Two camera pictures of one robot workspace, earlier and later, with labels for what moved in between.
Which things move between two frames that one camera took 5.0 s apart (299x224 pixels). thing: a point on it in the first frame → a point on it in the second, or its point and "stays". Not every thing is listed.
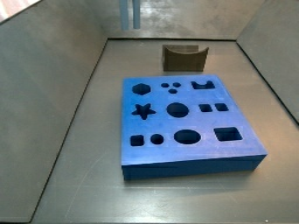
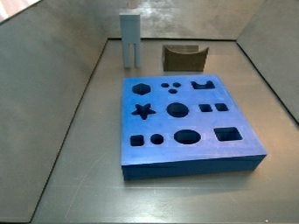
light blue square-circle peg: x=125 y=14 → x=130 y=33
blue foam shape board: x=183 y=129 stays
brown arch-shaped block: x=183 y=58 stays
